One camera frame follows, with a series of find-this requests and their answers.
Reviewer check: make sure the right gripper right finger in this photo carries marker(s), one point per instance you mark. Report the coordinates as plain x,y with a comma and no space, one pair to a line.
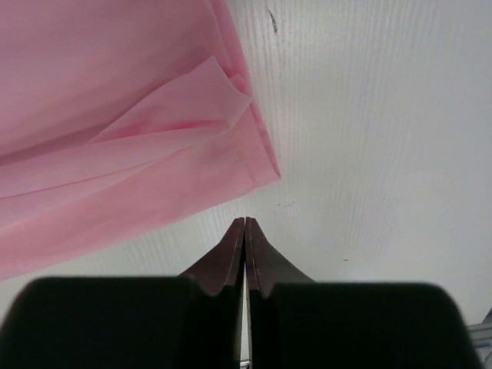
265,268

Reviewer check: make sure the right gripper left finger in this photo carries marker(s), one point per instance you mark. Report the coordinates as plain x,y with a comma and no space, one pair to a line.
211,337

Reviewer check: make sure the pink t shirt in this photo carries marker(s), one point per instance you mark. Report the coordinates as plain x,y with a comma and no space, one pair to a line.
117,118

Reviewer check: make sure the aluminium mounting rail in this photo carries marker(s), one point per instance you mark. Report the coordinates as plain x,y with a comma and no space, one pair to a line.
480,335

